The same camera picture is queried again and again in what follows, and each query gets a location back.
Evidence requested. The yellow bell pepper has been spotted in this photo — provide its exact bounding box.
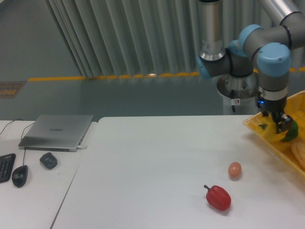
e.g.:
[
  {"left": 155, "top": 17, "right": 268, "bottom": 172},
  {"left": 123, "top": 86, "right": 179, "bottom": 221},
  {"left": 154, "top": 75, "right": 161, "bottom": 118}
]
[{"left": 256, "top": 116, "right": 285, "bottom": 142}]

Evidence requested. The black laptop cable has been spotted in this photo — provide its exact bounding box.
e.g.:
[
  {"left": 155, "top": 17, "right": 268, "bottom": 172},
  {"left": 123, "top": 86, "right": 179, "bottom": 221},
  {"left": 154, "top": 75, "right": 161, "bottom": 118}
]
[{"left": 0, "top": 118, "right": 36, "bottom": 135}]

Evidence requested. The bread roll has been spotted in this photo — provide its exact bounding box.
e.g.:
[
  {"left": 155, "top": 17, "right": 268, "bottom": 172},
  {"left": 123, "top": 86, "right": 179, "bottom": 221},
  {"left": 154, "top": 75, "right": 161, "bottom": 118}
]
[{"left": 291, "top": 141, "right": 305, "bottom": 170}]

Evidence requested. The yellow woven basket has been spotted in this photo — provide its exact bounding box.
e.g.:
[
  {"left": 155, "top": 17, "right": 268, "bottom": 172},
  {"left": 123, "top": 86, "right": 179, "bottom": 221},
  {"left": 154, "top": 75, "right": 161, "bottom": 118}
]
[{"left": 243, "top": 91, "right": 305, "bottom": 177}]

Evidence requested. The green bell pepper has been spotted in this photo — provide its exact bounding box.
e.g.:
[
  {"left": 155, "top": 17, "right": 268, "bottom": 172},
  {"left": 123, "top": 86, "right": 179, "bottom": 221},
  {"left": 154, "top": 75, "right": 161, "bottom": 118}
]
[{"left": 282, "top": 120, "right": 299, "bottom": 142}]

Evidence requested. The silver closed laptop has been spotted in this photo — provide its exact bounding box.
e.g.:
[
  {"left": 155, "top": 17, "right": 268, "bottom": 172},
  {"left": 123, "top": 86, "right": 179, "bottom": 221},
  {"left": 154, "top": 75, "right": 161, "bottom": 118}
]
[{"left": 19, "top": 114, "right": 93, "bottom": 152}]

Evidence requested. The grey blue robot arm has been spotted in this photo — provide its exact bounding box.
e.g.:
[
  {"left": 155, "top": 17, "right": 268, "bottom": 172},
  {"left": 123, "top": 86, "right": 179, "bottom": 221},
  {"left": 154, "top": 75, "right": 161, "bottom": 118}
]
[{"left": 197, "top": 0, "right": 305, "bottom": 134}]

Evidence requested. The black mouse cable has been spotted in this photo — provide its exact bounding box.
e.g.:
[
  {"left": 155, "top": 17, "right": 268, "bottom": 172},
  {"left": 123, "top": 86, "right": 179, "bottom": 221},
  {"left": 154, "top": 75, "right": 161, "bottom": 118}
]
[{"left": 20, "top": 123, "right": 36, "bottom": 166}]

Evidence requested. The small black device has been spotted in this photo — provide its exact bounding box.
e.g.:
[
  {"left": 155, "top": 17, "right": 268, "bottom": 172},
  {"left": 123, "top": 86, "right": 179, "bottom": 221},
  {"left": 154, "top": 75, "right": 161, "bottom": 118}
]
[{"left": 40, "top": 152, "right": 58, "bottom": 170}]

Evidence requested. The brown egg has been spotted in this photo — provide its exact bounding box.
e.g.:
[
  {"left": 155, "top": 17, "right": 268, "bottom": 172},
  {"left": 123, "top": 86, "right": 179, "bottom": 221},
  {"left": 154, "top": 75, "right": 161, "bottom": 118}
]
[{"left": 228, "top": 162, "right": 242, "bottom": 178}]

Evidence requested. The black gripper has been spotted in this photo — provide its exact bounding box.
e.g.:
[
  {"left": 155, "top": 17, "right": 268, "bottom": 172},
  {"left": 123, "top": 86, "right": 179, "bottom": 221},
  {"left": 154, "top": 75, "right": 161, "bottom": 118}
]
[{"left": 257, "top": 90, "right": 293, "bottom": 134}]

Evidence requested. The black keyboard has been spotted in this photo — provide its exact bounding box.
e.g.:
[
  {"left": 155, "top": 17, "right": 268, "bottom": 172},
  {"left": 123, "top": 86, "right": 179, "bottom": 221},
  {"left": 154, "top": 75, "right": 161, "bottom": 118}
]
[{"left": 0, "top": 153, "right": 16, "bottom": 183}]

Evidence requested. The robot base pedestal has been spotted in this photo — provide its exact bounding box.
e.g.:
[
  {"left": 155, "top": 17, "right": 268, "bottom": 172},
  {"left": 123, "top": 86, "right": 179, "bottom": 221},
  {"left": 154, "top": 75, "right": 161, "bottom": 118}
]
[{"left": 217, "top": 73, "right": 258, "bottom": 115}]

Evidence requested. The grey pleated curtain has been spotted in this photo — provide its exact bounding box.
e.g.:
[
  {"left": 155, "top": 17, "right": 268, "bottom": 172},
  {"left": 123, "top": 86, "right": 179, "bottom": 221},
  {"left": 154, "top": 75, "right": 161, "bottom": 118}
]
[{"left": 45, "top": 0, "right": 274, "bottom": 79}]

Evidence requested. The red bell pepper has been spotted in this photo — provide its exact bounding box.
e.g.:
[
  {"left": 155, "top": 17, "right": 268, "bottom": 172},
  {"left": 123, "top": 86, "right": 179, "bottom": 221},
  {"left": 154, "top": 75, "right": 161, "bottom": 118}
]
[{"left": 203, "top": 185, "right": 231, "bottom": 211}]

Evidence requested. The black computer mouse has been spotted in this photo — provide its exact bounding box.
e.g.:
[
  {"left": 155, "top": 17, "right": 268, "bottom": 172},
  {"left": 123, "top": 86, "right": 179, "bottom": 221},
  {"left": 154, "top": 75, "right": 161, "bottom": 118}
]
[{"left": 12, "top": 165, "right": 29, "bottom": 188}]

